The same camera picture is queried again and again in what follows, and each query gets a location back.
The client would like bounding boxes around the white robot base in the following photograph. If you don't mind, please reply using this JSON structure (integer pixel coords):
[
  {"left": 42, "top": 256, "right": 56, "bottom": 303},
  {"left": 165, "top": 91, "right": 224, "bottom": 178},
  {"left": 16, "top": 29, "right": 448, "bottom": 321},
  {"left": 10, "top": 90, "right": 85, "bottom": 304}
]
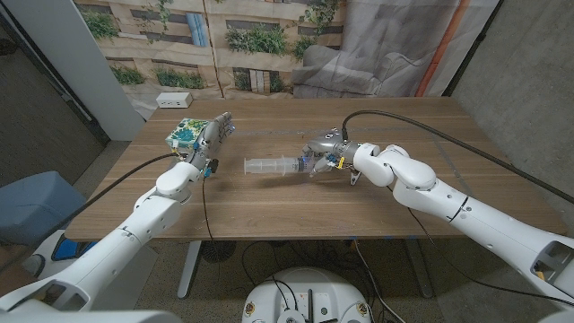
[{"left": 241, "top": 267, "right": 372, "bottom": 323}]

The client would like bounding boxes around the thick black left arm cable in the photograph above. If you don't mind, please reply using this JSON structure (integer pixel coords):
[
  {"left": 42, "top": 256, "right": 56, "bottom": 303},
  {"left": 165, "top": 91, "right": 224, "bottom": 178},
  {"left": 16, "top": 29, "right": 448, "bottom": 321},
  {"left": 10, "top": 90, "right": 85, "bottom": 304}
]
[{"left": 0, "top": 153, "right": 180, "bottom": 275}]

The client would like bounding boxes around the white power strip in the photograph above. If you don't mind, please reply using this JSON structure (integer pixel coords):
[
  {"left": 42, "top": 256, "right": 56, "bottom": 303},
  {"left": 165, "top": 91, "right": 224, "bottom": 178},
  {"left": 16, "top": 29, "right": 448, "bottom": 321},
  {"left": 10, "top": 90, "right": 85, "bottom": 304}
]
[{"left": 155, "top": 92, "right": 194, "bottom": 109}]

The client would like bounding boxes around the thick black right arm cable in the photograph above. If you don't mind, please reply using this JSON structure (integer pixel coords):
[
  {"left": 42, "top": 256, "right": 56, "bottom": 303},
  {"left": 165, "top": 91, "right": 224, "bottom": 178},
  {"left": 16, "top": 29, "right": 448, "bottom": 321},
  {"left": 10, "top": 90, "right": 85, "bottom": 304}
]
[{"left": 341, "top": 109, "right": 574, "bottom": 205}]

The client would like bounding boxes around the grey table leg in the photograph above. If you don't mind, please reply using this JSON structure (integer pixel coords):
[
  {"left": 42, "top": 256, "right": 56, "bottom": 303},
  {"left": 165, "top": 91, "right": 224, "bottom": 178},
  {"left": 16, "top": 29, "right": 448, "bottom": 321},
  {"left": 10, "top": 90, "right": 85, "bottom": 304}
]
[{"left": 405, "top": 237, "right": 434, "bottom": 300}]

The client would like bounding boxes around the white table leg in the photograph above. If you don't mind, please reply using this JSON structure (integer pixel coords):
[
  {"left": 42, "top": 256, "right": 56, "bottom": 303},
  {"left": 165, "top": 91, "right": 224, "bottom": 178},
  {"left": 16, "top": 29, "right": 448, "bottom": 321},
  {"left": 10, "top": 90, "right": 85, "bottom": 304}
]
[{"left": 177, "top": 240, "right": 203, "bottom": 300}]

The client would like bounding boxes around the large clear plastic syringe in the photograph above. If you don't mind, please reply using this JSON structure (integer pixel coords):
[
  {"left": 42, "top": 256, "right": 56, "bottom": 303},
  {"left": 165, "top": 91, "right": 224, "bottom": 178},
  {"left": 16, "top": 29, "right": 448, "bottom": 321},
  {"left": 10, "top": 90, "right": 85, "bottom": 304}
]
[{"left": 243, "top": 155, "right": 315, "bottom": 176}]

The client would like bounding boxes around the round black floor disc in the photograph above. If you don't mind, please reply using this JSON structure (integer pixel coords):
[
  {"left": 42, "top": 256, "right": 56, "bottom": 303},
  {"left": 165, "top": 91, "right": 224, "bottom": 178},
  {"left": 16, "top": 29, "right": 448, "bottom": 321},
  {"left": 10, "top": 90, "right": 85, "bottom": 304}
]
[{"left": 200, "top": 240, "right": 238, "bottom": 264}]

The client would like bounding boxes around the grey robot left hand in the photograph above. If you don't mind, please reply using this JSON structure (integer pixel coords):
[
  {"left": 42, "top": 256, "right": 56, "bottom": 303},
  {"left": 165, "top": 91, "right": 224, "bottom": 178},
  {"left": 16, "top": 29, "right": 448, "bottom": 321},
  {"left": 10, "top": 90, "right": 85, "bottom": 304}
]
[{"left": 187, "top": 111, "right": 235, "bottom": 179}]

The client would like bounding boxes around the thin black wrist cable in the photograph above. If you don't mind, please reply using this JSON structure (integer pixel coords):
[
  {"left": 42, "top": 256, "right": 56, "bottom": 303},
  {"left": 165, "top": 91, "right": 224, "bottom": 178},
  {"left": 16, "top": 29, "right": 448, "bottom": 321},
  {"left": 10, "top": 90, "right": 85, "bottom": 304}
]
[
  {"left": 200, "top": 176, "right": 215, "bottom": 242},
  {"left": 406, "top": 205, "right": 574, "bottom": 309}
]

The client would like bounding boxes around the floral teal tissue box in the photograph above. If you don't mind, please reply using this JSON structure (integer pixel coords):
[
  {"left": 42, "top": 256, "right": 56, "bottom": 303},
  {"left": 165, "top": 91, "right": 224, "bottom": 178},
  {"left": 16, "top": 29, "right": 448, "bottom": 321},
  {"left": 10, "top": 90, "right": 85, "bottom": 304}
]
[{"left": 164, "top": 118, "right": 212, "bottom": 152}]

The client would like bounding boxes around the white robot torso edge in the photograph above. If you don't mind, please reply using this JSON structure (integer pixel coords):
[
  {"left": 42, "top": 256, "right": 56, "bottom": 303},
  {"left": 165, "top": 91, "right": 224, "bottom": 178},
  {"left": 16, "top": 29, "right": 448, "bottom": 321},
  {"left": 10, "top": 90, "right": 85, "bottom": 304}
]
[{"left": 0, "top": 309, "right": 183, "bottom": 323}]

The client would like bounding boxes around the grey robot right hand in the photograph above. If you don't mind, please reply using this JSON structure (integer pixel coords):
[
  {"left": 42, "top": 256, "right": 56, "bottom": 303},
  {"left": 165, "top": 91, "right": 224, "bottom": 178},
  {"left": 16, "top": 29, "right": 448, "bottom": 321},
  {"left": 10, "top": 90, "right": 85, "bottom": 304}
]
[{"left": 300, "top": 128, "right": 360, "bottom": 179}]

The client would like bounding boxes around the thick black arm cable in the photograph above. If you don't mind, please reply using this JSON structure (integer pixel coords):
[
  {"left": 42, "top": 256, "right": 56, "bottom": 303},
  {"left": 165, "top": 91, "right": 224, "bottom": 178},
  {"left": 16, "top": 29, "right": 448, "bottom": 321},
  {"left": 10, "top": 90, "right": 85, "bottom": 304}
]
[
  {"left": 0, "top": 153, "right": 180, "bottom": 275},
  {"left": 341, "top": 109, "right": 574, "bottom": 205}
]

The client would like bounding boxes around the white floor cable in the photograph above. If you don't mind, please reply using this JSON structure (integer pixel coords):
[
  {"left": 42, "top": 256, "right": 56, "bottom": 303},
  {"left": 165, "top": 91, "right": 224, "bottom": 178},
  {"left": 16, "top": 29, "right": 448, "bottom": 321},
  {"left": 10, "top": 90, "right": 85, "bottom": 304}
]
[{"left": 352, "top": 240, "right": 396, "bottom": 323}]

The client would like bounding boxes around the printed fabric backdrop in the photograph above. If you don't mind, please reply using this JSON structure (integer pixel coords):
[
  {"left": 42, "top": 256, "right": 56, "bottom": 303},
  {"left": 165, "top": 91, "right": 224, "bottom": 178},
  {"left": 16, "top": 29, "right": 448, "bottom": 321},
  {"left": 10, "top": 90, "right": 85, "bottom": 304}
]
[{"left": 74, "top": 0, "right": 501, "bottom": 120}]

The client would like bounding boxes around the thin black left wrist cable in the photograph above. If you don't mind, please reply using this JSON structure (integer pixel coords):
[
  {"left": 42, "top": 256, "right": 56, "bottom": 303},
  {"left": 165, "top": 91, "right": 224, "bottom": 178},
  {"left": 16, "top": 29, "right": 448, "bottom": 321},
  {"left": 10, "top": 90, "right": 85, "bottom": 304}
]
[{"left": 200, "top": 176, "right": 215, "bottom": 242}]

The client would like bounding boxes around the blue grey upholstered stool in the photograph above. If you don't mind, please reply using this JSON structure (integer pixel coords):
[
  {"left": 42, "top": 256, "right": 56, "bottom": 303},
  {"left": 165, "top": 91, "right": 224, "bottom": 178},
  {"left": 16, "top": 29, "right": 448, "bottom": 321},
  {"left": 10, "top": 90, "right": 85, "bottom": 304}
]
[{"left": 0, "top": 170, "right": 87, "bottom": 248}]

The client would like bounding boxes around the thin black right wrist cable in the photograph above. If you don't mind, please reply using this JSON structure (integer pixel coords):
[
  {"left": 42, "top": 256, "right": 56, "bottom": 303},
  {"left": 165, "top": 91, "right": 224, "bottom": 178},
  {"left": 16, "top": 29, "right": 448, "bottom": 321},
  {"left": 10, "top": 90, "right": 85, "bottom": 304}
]
[{"left": 406, "top": 205, "right": 574, "bottom": 309}]

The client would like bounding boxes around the white wall pillar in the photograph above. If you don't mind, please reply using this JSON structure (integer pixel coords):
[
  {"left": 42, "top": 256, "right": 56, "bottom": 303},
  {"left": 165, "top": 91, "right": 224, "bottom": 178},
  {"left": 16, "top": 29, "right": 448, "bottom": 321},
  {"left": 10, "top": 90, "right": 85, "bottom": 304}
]
[{"left": 2, "top": 0, "right": 147, "bottom": 143}]

